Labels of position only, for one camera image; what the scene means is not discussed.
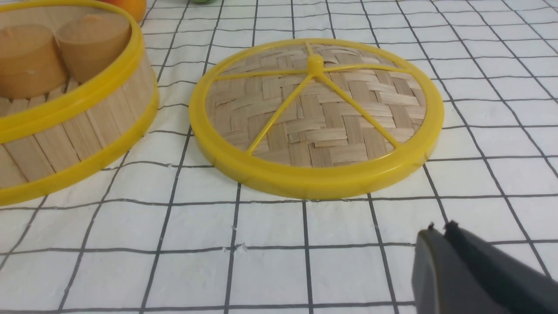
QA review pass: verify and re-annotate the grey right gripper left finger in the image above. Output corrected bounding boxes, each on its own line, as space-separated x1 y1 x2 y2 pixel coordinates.
411 223 510 314

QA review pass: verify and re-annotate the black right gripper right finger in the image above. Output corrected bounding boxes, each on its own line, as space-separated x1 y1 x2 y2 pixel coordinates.
444 221 557 314

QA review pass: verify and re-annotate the yellow woven bamboo steamer lid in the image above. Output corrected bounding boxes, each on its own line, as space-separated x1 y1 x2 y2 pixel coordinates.
189 38 445 199

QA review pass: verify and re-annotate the yellow bamboo steamer basket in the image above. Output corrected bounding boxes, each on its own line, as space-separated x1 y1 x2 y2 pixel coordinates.
0 0 160 205

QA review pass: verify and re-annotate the white grid tablecloth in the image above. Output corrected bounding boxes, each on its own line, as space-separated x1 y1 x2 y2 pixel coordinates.
0 0 558 314

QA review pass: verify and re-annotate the green toy watermelon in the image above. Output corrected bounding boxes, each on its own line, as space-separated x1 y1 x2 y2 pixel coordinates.
192 0 215 5

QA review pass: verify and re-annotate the orange toy pear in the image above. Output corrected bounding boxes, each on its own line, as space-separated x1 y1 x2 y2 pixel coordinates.
101 0 147 23

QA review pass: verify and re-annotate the tan cylinder bun back right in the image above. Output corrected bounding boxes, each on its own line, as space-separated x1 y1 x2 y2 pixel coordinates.
54 13 131 84

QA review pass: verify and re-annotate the tan cylinder bun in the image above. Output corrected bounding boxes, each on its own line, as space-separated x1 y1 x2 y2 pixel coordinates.
0 24 68 99
54 13 131 84

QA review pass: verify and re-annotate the tan cylinder bun back left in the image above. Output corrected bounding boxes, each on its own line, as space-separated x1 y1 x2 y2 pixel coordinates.
0 24 68 99

